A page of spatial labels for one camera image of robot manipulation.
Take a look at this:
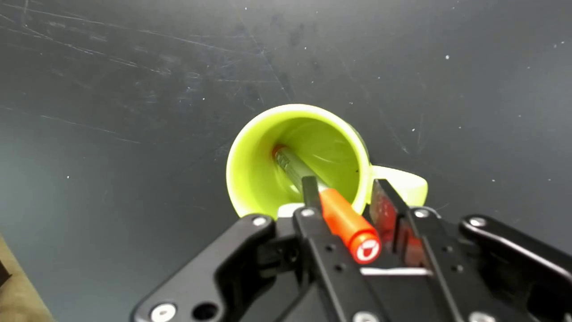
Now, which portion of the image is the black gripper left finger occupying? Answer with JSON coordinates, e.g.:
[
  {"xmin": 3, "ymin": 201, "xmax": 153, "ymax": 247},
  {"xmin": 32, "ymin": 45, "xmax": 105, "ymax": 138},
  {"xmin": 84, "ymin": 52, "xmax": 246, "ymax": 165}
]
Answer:
[{"xmin": 130, "ymin": 174, "xmax": 384, "ymax": 322}]

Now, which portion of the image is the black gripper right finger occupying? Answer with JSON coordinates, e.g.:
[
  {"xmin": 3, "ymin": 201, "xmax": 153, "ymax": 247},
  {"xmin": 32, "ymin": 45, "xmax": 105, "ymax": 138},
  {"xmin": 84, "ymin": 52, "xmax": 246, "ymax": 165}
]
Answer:
[{"xmin": 368, "ymin": 177, "xmax": 572, "ymax": 322}]

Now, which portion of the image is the red capped white marker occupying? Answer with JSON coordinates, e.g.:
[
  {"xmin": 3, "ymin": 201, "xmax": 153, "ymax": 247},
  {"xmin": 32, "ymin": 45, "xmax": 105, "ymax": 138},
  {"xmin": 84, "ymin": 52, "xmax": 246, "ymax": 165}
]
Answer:
[{"xmin": 271, "ymin": 143, "xmax": 384, "ymax": 269}]

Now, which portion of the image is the yellow ceramic mug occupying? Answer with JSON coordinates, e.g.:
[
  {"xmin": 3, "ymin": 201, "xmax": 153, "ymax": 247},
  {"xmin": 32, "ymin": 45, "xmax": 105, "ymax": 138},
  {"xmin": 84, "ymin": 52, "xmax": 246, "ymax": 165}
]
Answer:
[{"xmin": 223, "ymin": 102, "xmax": 430, "ymax": 220}]

